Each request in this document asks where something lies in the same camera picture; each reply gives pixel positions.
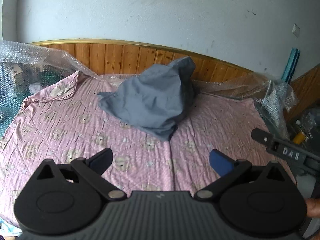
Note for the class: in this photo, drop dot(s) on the white wall switch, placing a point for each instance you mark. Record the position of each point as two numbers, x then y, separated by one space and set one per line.
296 30

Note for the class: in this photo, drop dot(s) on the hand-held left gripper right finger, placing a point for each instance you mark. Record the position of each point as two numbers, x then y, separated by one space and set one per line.
220 162

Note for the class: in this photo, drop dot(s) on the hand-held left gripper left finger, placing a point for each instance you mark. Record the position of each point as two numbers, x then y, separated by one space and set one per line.
101 158

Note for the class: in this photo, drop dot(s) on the small cardboard box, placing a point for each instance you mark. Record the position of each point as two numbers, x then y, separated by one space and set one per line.
16 73

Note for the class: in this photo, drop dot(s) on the teal strips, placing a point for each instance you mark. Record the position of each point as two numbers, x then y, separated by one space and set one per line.
291 65

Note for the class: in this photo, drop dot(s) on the pink printed blanket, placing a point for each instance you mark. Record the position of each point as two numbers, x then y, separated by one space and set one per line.
62 120

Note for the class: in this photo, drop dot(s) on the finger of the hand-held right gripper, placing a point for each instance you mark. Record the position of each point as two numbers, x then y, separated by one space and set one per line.
260 134

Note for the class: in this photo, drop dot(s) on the wooden headboard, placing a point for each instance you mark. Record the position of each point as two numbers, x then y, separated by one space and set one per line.
112 57

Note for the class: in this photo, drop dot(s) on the person's right hand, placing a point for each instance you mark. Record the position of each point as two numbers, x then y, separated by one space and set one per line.
313 207

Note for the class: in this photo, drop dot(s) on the grey garment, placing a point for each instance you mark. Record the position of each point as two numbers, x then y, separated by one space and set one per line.
150 100

